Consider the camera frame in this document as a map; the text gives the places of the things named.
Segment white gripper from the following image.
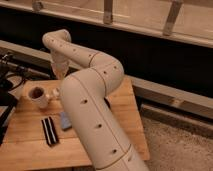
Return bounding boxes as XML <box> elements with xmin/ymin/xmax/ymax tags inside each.
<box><xmin>51</xmin><ymin>51</ymin><xmax>69</xmax><ymax>80</ymax></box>

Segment wooden board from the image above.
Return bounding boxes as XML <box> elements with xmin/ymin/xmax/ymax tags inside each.
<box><xmin>0</xmin><ymin>77</ymin><xmax>150</xmax><ymax>171</ymax></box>

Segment white plastic bottle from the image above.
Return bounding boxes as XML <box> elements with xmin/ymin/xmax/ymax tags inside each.
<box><xmin>46</xmin><ymin>88</ymin><xmax>59</xmax><ymax>101</ymax></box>

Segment blue sponge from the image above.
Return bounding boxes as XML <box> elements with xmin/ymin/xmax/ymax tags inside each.
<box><xmin>60</xmin><ymin>112</ymin><xmax>72</xmax><ymax>131</ymax></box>

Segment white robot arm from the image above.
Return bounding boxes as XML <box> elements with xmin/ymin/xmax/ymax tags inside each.
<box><xmin>42</xmin><ymin>29</ymin><xmax>149</xmax><ymax>171</ymax></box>

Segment black striped rectangular block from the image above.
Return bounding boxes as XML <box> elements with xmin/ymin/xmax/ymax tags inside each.
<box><xmin>41</xmin><ymin>117</ymin><xmax>59</xmax><ymax>146</ymax></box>

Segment black equipment with cables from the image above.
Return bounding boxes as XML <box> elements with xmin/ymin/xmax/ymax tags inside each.
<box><xmin>0</xmin><ymin>51</ymin><xmax>31</xmax><ymax>147</ymax></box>

